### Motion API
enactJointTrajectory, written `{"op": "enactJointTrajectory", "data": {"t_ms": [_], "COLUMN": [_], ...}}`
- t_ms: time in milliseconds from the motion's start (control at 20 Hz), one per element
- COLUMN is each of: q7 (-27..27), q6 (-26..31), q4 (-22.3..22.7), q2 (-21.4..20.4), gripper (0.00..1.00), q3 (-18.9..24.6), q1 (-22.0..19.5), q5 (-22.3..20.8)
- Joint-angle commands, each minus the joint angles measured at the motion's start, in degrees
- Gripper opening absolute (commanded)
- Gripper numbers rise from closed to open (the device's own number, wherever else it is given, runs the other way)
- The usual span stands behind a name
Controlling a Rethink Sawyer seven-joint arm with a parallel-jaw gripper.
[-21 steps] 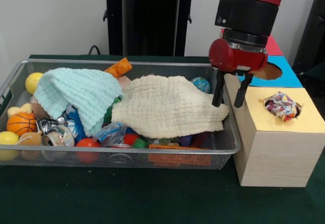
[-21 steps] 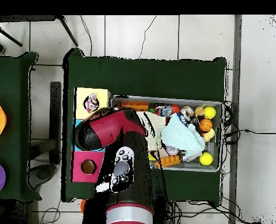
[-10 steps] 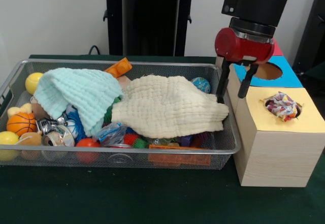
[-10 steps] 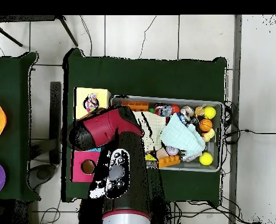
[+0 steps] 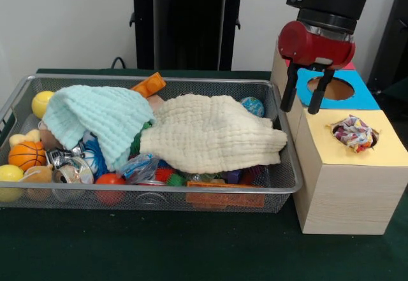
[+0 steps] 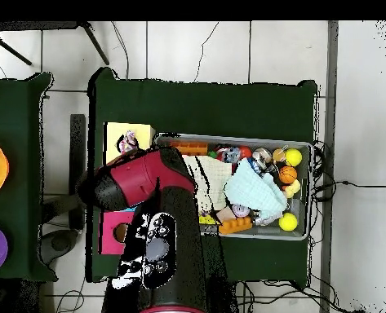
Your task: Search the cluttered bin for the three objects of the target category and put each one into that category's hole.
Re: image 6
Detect light blue waffle cloth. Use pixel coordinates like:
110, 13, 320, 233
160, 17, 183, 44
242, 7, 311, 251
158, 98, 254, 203
223, 158, 288, 226

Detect colourful patterned cloth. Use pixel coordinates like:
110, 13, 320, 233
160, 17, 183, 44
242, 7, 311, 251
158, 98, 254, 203
118, 130, 140, 154

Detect wooden box with three holes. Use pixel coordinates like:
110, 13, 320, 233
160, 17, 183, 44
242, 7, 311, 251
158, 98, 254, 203
99, 121, 156, 256

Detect cream waffle cloth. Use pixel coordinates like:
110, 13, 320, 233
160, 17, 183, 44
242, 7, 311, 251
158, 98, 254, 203
182, 155, 234, 213

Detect orange flat building brick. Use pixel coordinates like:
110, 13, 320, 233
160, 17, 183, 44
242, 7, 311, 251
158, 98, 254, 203
171, 141, 209, 157

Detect red ball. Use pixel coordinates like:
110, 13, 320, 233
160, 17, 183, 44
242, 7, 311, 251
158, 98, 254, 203
237, 145, 253, 161

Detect dark green tablecloth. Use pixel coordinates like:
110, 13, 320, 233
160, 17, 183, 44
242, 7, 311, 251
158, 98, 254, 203
86, 66, 318, 289
0, 72, 59, 283

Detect orange studded building block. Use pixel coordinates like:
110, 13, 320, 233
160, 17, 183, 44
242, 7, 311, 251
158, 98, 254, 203
218, 216, 254, 235

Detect crushed silver can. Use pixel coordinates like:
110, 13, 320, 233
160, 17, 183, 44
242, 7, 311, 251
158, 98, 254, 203
251, 147, 273, 170

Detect orange toy basketball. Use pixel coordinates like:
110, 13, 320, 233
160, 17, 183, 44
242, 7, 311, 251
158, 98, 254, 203
278, 165, 298, 184

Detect yellow ball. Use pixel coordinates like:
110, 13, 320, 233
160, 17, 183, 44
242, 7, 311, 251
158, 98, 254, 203
278, 212, 299, 232
284, 148, 304, 167

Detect yellow plush toy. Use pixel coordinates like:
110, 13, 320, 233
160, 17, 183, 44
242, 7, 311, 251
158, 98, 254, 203
282, 179, 302, 199

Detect black upright panel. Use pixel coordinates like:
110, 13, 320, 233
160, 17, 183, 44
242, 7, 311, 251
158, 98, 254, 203
69, 113, 87, 231

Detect grey rounded floor base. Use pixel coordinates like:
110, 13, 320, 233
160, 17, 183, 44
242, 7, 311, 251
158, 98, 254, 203
38, 228, 80, 266

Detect black tripod stand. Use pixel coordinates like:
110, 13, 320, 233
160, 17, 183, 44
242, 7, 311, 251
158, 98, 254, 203
0, 20, 110, 66

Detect wire mesh bin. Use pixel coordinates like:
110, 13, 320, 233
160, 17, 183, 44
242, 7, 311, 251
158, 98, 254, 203
153, 132, 313, 241

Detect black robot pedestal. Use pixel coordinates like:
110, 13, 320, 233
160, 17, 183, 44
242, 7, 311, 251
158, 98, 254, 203
207, 280, 239, 313

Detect black power cable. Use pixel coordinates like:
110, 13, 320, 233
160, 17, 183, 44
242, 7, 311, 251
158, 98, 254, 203
313, 180, 386, 201

